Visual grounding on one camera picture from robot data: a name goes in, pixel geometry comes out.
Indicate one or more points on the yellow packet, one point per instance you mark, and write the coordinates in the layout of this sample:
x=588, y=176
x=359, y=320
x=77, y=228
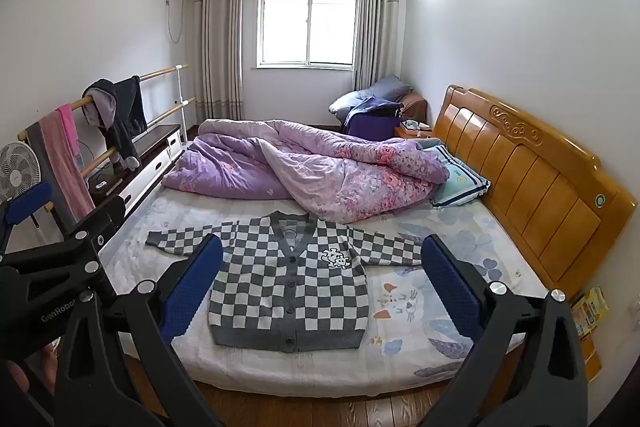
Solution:
x=590, y=312

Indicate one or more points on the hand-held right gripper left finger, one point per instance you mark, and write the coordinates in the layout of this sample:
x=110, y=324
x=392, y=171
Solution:
x=192, y=289

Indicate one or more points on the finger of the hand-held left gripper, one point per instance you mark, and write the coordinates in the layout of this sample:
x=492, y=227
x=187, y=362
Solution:
x=27, y=203

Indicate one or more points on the white dark-topped cabinet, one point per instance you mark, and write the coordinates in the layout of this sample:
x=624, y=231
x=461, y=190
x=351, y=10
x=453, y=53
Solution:
x=150, y=157

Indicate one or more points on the purple storage box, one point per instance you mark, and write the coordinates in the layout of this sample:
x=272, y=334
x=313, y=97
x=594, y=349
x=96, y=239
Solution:
x=372, y=124

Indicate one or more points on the brown chair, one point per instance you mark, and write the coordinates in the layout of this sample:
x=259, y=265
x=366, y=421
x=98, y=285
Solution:
x=415, y=107

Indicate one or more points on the blue bedding pile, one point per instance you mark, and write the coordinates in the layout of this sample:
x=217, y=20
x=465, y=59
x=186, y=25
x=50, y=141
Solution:
x=372, y=94

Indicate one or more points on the wooden headboard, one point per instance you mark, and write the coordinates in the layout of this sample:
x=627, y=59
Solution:
x=525, y=177

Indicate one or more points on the blue striped pillow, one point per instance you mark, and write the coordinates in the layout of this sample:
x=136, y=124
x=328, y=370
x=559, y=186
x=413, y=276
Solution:
x=460, y=179

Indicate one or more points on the window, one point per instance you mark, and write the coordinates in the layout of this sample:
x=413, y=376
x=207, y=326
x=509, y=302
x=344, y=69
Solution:
x=307, y=22

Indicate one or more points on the dark jacket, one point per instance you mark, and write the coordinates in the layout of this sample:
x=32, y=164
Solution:
x=125, y=112

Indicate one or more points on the person's left hand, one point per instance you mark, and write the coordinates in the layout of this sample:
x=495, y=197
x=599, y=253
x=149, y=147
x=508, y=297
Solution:
x=17, y=377

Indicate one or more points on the grey white checkered cardigan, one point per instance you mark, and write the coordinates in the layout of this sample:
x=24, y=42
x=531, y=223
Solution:
x=300, y=287

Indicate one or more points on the grey curtain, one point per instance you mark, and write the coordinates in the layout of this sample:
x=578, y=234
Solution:
x=377, y=27
x=217, y=42

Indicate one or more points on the white electric fan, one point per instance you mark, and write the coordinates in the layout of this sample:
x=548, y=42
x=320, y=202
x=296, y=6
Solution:
x=17, y=169

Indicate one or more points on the pink towel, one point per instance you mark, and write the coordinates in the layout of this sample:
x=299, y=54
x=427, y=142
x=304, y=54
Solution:
x=70, y=167

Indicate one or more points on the white fluffy blanket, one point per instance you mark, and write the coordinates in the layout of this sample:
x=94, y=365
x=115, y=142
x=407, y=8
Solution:
x=425, y=322

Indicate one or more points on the wooden nightstand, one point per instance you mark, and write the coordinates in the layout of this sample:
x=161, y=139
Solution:
x=415, y=132

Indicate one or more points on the grey towel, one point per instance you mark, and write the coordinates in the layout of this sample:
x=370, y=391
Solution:
x=42, y=147

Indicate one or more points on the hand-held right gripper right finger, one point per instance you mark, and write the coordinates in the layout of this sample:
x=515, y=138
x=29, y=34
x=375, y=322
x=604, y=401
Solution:
x=452, y=287

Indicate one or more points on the wooden bar rack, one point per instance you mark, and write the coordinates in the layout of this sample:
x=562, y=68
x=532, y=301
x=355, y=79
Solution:
x=162, y=73

